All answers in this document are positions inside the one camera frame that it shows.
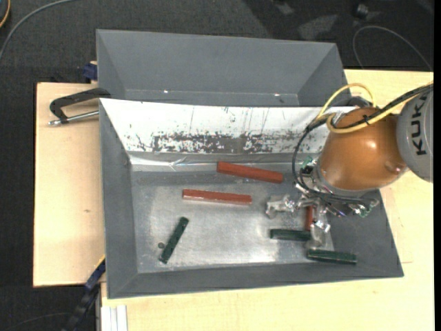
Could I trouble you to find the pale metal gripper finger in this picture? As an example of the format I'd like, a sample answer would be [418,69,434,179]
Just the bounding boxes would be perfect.
[308,214,333,250]
[265,194,301,219]

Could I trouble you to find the short red-brown flat block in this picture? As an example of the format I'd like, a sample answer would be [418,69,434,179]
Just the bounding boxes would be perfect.
[304,205,316,232]

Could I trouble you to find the dark green flat block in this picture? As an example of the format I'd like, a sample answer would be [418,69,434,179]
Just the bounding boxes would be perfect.
[158,216,190,265]
[307,248,358,265]
[269,228,312,243]

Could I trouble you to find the grey metal bin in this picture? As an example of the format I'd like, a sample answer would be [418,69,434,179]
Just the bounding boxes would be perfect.
[95,29,405,300]

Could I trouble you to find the pale wood board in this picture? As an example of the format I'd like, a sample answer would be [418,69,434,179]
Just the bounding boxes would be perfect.
[32,81,106,288]

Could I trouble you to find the black cylinder on white bracket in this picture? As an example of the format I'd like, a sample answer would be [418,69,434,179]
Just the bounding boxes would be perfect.
[298,157,320,186]

